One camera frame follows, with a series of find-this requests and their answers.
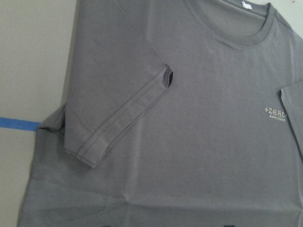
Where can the brown t-shirt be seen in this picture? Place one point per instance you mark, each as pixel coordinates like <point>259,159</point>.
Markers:
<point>179,113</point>

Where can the blue floor tape grid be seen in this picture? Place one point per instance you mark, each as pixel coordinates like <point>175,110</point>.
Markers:
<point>18,124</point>

